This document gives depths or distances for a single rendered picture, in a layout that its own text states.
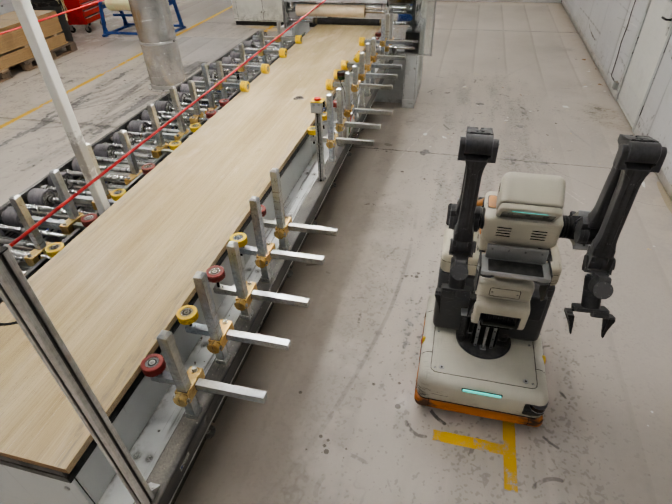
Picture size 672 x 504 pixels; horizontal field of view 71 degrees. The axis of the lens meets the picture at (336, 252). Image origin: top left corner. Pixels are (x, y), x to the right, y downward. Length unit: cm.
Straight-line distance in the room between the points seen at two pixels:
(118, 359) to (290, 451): 105
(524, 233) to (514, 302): 36
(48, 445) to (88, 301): 64
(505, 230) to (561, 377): 131
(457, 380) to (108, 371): 155
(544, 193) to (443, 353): 110
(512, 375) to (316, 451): 103
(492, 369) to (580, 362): 72
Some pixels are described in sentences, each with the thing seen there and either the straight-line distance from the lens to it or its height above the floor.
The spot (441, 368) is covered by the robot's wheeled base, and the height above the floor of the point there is 28.
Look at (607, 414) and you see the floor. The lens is 293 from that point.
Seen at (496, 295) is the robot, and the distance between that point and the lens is 209.
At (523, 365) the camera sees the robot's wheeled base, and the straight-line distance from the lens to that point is 259.
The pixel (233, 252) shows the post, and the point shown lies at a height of 108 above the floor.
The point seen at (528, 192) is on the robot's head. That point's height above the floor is 135.
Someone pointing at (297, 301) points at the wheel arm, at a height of 82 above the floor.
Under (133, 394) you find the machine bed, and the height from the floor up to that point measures 80.
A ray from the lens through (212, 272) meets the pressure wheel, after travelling 210.
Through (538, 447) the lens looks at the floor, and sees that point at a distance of 269.
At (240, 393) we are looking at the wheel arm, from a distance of 171.
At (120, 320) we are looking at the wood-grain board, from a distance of 202.
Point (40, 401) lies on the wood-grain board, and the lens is 189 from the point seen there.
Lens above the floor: 221
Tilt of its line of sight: 38 degrees down
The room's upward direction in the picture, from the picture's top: 2 degrees counter-clockwise
